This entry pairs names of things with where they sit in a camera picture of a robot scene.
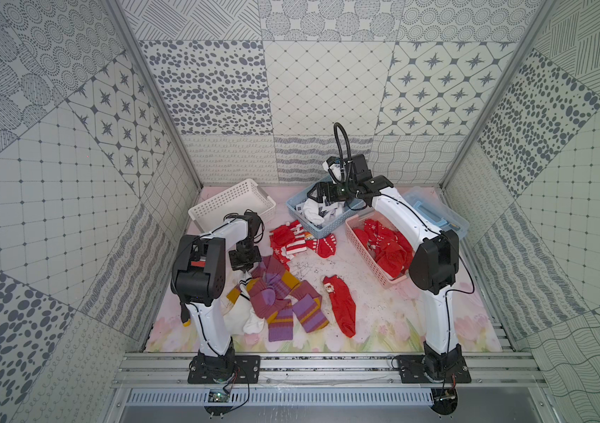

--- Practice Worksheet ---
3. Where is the aluminium mounting rail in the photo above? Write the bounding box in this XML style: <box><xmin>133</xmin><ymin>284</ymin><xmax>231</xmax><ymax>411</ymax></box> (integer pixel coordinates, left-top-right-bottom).
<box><xmin>112</xmin><ymin>352</ymin><xmax>545</xmax><ymax>388</ymax></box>

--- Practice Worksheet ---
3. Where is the clear plastic tool box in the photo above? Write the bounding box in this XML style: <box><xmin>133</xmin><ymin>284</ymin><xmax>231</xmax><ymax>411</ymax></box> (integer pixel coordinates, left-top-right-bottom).
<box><xmin>402</xmin><ymin>187</ymin><xmax>470</xmax><ymax>240</ymax></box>

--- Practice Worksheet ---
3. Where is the purple striped sock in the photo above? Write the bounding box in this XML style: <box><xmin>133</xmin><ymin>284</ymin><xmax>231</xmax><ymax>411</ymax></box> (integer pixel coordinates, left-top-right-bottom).
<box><xmin>245</xmin><ymin>256</ymin><xmax>329</xmax><ymax>342</ymax></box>

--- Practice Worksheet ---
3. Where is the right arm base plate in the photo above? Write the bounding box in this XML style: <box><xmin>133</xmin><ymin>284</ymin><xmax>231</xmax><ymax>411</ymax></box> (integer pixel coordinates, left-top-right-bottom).
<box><xmin>392</xmin><ymin>354</ymin><xmax>472</xmax><ymax>384</ymax></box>

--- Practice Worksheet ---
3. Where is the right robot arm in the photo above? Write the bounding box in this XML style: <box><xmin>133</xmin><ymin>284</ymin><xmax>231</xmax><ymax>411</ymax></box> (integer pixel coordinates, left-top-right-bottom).
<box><xmin>323</xmin><ymin>154</ymin><xmax>462</xmax><ymax>382</ymax></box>

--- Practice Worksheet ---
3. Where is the plain white sock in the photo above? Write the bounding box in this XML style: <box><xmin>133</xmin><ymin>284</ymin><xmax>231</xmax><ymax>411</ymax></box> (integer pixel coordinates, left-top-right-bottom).
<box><xmin>224</xmin><ymin>287</ymin><xmax>265</xmax><ymax>336</ymax></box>

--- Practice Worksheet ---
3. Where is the red santa striped sock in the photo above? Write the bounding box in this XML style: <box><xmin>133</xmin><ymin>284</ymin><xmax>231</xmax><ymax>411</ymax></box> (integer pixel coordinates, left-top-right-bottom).
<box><xmin>269</xmin><ymin>220</ymin><xmax>337</xmax><ymax>264</ymax></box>

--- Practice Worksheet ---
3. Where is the red snowflake sock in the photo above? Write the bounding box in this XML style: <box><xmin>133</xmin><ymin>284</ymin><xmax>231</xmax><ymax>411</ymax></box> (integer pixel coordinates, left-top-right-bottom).
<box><xmin>353</xmin><ymin>219</ymin><xmax>414</xmax><ymax>278</ymax></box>

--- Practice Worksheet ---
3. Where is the black yellow screwdriver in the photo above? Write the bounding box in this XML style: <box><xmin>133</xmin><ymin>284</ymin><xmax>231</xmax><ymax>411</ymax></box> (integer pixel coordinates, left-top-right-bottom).
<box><xmin>180</xmin><ymin>303</ymin><xmax>191</xmax><ymax>327</ymax></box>

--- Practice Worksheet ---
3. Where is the blue plastic basket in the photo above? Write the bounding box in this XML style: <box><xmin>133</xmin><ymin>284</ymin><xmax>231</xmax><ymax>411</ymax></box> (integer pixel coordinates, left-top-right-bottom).
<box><xmin>286</xmin><ymin>176</ymin><xmax>365</xmax><ymax>239</ymax></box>

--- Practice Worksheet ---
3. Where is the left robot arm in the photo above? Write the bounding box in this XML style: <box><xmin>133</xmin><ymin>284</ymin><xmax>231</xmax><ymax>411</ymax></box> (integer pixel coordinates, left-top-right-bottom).
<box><xmin>171</xmin><ymin>210</ymin><xmax>263</xmax><ymax>380</ymax></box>

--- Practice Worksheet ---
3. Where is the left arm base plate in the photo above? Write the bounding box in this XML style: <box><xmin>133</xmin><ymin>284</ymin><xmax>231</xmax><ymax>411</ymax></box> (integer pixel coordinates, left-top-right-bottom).
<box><xmin>188</xmin><ymin>354</ymin><xmax>261</xmax><ymax>384</ymax></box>

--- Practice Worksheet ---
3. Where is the white sock black pattern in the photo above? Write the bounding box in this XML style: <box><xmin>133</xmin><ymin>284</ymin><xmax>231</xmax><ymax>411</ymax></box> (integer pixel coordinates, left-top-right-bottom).
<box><xmin>297</xmin><ymin>198</ymin><xmax>345</xmax><ymax>228</ymax></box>

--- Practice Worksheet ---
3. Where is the white plastic basket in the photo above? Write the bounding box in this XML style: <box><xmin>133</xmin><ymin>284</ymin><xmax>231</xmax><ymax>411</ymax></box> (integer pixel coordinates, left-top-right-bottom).
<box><xmin>188</xmin><ymin>179</ymin><xmax>276</xmax><ymax>232</ymax></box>

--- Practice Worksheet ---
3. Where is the pink plastic basket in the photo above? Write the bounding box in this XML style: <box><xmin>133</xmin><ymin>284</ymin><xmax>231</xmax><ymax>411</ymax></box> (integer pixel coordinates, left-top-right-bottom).
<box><xmin>346</xmin><ymin>211</ymin><xmax>410</xmax><ymax>288</ymax></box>

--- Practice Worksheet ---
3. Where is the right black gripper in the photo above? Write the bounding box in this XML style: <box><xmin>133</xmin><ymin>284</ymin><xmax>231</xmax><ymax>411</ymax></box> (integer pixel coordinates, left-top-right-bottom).
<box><xmin>307</xmin><ymin>180</ymin><xmax>357</xmax><ymax>204</ymax></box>

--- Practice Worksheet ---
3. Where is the plain red sock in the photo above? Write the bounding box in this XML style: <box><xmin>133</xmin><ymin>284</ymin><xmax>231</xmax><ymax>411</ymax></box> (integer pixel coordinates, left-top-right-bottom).
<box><xmin>323</xmin><ymin>275</ymin><xmax>356</xmax><ymax>338</ymax></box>

